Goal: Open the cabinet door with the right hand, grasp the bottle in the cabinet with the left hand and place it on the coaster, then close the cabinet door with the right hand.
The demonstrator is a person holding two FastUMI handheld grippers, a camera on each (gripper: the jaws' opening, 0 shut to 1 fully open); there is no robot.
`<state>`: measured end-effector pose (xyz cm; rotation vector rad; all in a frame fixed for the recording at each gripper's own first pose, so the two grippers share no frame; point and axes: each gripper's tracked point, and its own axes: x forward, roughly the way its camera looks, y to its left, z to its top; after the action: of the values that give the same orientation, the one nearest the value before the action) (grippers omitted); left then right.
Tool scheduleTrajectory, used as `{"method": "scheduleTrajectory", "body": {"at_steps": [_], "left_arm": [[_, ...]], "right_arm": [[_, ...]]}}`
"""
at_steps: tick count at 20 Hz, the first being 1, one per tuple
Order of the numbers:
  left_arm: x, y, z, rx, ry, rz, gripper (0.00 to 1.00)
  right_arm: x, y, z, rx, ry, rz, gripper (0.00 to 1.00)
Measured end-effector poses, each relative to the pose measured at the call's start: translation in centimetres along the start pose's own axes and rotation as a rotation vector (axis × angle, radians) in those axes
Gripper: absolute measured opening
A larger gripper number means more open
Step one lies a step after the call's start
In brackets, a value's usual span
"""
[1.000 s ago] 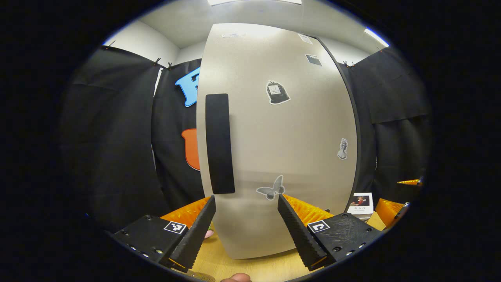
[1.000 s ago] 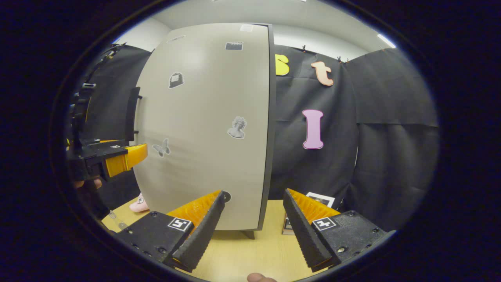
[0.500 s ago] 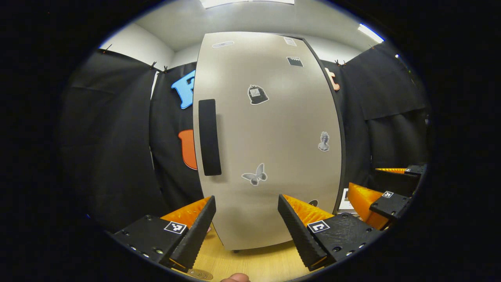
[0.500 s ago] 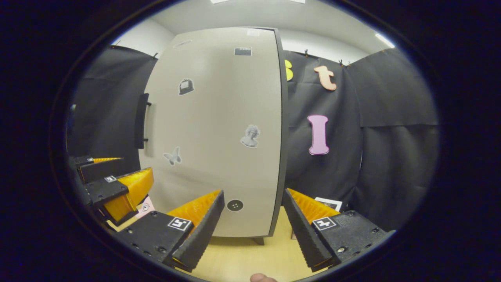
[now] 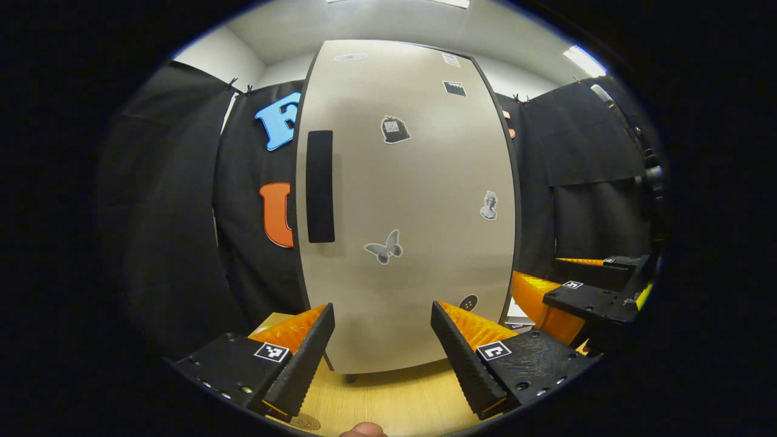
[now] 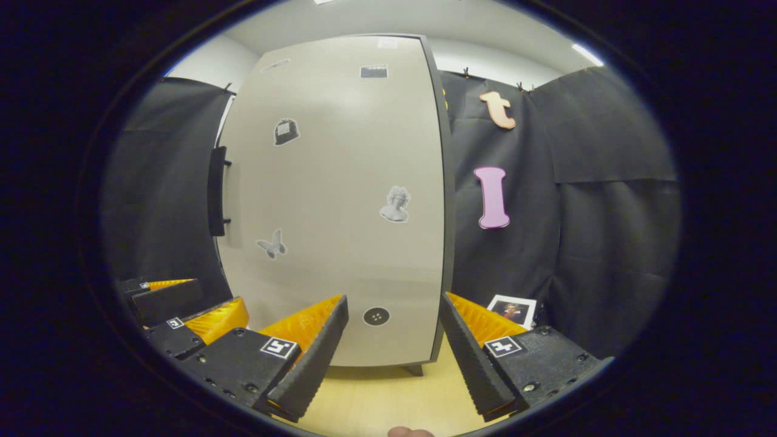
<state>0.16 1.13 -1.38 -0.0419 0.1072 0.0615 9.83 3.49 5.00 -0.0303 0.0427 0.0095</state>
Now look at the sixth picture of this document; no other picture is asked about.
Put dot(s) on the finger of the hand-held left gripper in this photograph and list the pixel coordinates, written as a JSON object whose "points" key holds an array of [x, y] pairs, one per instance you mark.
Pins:
{"points": [[167, 300], [176, 337]]}

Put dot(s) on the white portrait cover book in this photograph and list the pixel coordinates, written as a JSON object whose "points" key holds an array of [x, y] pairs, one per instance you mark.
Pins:
{"points": [[512, 311]]}

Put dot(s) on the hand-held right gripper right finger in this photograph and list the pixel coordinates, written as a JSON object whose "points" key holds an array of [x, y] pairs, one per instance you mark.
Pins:
{"points": [[470, 364]]}

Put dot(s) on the beige cabinet door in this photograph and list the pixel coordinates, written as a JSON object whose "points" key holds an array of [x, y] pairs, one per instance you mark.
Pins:
{"points": [[340, 255]]}

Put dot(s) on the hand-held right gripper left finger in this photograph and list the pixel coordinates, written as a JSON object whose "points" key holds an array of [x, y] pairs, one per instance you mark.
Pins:
{"points": [[318, 358]]}

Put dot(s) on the black backdrop cloth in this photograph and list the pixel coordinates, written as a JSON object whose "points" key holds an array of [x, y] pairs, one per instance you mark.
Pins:
{"points": [[607, 255]]}

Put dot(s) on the dark grey cabinet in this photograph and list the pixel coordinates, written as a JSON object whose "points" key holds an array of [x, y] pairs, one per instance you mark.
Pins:
{"points": [[448, 212]]}

